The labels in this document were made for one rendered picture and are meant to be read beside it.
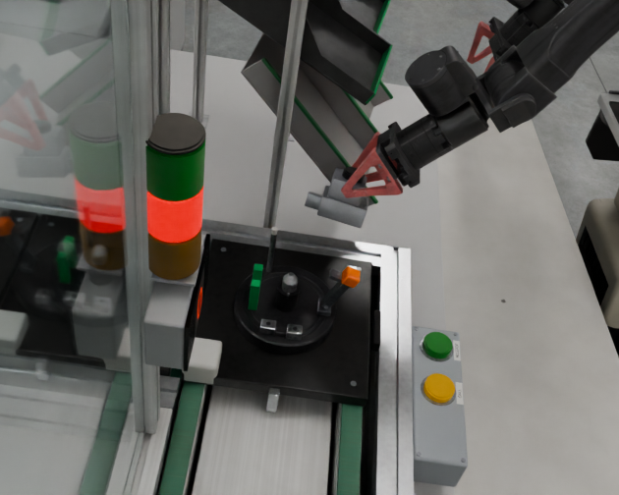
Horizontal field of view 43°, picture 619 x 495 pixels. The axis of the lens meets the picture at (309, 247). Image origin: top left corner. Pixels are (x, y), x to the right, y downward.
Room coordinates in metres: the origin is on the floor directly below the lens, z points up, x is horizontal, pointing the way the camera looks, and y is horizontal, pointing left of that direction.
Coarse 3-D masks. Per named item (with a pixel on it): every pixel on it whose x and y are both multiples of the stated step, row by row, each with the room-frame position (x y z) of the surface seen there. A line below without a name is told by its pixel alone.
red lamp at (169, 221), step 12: (156, 204) 0.47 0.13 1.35; (168, 204) 0.46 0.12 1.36; (180, 204) 0.47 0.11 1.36; (192, 204) 0.47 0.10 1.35; (156, 216) 0.47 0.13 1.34; (168, 216) 0.46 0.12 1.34; (180, 216) 0.47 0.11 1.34; (192, 216) 0.47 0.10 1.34; (156, 228) 0.47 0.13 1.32; (168, 228) 0.46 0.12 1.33; (180, 228) 0.47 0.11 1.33; (192, 228) 0.47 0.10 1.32; (168, 240) 0.46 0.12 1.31; (180, 240) 0.47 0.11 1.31
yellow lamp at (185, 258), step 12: (156, 240) 0.47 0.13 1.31; (192, 240) 0.47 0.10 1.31; (156, 252) 0.47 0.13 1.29; (168, 252) 0.46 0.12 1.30; (180, 252) 0.47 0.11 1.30; (192, 252) 0.47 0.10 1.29; (156, 264) 0.47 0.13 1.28; (168, 264) 0.46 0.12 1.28; (180, 264) 0.47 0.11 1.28; (192, 264) 0.47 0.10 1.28; (168, 276) 0.46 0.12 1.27; (180, 276) 0.47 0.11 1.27
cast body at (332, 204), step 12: (336, 168) 0.84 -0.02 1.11; (348, 168) 0.83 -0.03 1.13; (336, 180) 0.80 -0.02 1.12; (360, 180) 0.81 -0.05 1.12; (312, 192) 0.81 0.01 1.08; (324, 192) 0.81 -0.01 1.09; (336, 192) 0.79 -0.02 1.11; (312, 204) 0.80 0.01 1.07; (324, 204) 0.79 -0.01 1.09; (336, 204) 0.79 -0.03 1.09; (348, 204) 0.79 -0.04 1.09; (360, 204) 0.80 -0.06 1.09; (324, 216) 0.78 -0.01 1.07; (336, 216) 0.78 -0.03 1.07; (348, 216) 0.78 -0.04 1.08; (360, 216) 0.78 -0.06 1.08
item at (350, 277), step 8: (336, 272) 0.69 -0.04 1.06; (344, 272) 0.69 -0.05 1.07; (352, 272) 0.69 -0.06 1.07; (360, 272) 0.70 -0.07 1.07; (336, 280) 0.68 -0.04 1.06; (344, 280) 0.68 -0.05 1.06; (352, 280) 0.68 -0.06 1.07; (336, 288) 0.69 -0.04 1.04; (344, 288) 0.68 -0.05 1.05; (328, 296) 0.69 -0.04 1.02; (336, 296) 0.68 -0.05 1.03; (328, 304) 0.68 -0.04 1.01
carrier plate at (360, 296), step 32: (224, 256) 0.77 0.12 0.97; (256, 256) 0.78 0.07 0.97; (288, 256) 0.79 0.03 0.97; (320, 256) 0.80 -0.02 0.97; (224, 288) 0.71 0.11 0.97; (352, 288) 0.75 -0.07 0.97; (224, 320) 0.65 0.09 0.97; (352, 320) 0.69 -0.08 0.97; (224, 352) 0.60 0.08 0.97; (256, 352) 0.61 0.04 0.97; (320, 352) 0.63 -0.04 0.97; (352, 352) 0.64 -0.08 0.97; (224, 384) 0.56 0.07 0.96; (256, 384) 0.56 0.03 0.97; (288, 384) 0.57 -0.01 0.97; (320, 384) 0.58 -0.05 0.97; (352, 384) 0.59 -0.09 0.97
